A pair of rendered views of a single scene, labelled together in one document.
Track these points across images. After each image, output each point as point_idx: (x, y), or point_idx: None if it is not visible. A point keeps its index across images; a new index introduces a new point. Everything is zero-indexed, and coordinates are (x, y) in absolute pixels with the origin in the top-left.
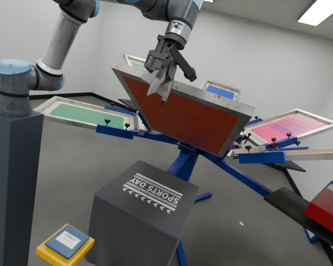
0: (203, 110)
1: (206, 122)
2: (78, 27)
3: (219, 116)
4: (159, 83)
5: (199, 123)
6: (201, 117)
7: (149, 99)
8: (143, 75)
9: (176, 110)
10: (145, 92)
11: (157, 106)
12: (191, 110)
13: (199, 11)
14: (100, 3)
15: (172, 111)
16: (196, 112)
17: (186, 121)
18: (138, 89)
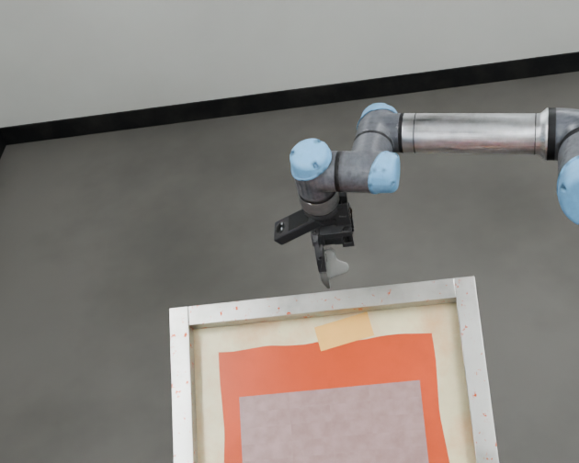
0: (263, 348)
1: (255, 412)
2: None
3: (229, 357)
4: None
5: (277, 443)
6: (270, 394)
7: (410, 388)
8: None
9: (336, 403)
10: (412, 352)
11: (396, 422)
12: (294, 373)
13: (291, 172)
14: (559, 196)
15: (351, 417)
16: (281, 372)
17: (312, 455)
18: (432, 352)
